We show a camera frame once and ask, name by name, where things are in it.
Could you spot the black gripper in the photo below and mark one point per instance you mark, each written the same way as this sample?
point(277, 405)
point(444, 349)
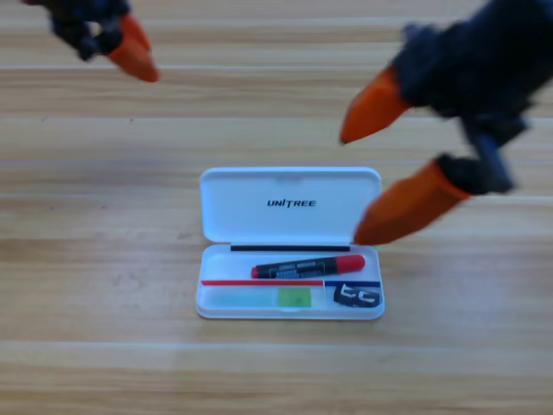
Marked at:
point(484, 65)
point(82, 21)

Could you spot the white Unitree pencil case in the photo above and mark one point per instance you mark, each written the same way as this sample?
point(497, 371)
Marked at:
point(285, 216)

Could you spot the black eraser with white print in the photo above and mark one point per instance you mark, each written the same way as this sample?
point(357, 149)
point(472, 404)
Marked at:
point(356, 297)

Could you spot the green and white highlighter pen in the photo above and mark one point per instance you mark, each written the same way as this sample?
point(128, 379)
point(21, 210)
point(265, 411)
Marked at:
point(294, 298)

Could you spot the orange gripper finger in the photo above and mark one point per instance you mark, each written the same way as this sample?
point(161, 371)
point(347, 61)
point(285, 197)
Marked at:
point(408, 207)

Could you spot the red and black marker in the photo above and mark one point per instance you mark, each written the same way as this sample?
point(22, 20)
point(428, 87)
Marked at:
point(311, 266)

